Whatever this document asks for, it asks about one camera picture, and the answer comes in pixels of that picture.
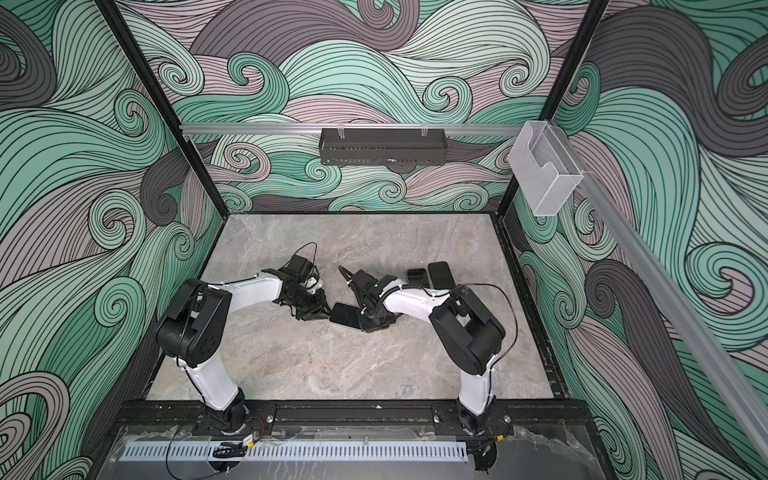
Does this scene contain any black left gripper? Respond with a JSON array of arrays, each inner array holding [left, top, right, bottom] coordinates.
[[287, 288, 335, 321]]

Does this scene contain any dark blue phone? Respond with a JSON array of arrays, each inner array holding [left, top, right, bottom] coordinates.
[[330, 303, 361, 327]]

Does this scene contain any black phone case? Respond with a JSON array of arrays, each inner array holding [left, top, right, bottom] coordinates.
[[427, 261, 457, 290]]

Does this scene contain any light blue phone case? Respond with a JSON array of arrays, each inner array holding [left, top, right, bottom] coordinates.
[[330, 318, 361, 330]]

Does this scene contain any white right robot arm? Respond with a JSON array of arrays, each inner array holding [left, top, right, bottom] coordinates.
[[331, 266, 506, 435]]

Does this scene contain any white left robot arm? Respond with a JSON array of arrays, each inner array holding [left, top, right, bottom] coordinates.
[[155, 254, 331, 435]]

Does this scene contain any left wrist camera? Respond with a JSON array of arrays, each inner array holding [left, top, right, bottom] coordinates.
[[285, 255, 319, 283]]

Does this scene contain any white slotted cable duct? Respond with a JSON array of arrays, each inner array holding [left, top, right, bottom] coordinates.
[[117, 440, 469, 463]]

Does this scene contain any black wall tray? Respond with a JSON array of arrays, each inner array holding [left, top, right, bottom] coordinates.
[[318, 128, 448, 166]]

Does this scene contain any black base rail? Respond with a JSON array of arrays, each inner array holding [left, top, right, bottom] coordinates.
[[108, 399, 596, 440]]

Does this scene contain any clear plastic wall bin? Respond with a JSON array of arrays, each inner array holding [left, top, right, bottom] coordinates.
[[508, 121, 583, 217]]

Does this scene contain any black corner frame post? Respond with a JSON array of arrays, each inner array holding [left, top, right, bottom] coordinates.
[[95, 0, 229, 220]]

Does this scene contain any right black corner post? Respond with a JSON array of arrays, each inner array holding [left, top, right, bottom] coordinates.
[[497, 1, 609, 219]]

